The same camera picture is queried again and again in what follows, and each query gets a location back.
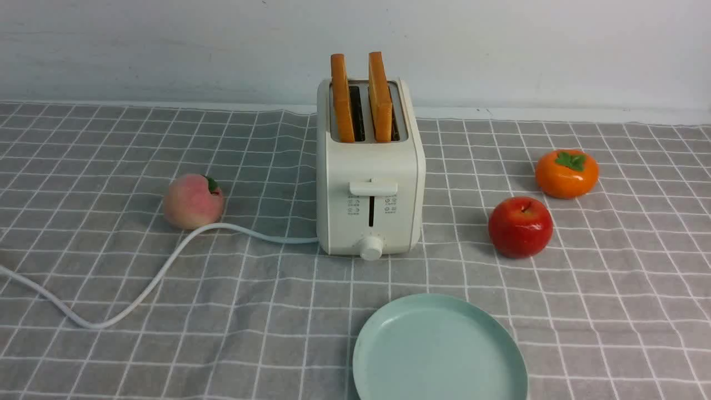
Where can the red apple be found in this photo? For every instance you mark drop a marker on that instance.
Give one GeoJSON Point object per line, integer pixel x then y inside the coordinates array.
{"type": "Point", "coordinates": [520, 227]}

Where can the toasted bread slice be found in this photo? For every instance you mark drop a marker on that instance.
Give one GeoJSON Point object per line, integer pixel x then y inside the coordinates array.
{"type": "Point", "coordinates": [341, 98]}
{"type": "Point", "coordinates": [381, 104]}

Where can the pink peach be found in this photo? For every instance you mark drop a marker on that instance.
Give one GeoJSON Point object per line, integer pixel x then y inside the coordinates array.
{"type": "Point", "coordinates": [193, 201]}

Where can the grey checkered tablecloth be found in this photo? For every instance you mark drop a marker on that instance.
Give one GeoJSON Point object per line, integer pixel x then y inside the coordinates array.
{"type": "Point", "coordinates": [615, 306]}

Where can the light green plate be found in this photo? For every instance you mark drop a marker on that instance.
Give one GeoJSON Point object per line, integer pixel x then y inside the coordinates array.
{"type": "Point", "coordinates": [433, 346]}

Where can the white two-slot toaster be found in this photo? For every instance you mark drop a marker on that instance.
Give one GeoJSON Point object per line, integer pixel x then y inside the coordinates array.
{"type": "Point", "coordinates": [369, 194]}

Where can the orange persimmon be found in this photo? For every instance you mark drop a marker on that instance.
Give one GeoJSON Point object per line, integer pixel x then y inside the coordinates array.
{"type": "Point", "coordinates": [566, 173]}

